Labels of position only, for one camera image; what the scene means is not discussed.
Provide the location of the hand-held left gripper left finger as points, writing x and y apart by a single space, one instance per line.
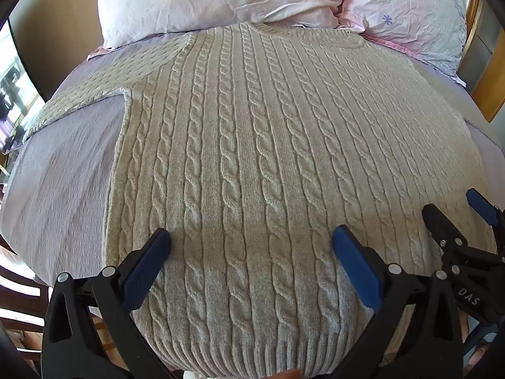
145 270

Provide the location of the dark wooden chair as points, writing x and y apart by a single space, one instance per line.
21 284

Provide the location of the window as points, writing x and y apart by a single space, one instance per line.
14 87

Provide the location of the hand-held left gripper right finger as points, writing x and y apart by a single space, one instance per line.
357 269

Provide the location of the lavender bed sheet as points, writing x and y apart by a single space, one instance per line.
59 189

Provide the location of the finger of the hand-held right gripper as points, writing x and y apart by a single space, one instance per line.
442 227
482 206

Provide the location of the person's right hand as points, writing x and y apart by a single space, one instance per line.
483 353

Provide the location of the wooden headboard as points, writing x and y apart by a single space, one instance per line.
486 59

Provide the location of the pink floral pillow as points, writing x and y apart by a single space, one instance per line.
410 12

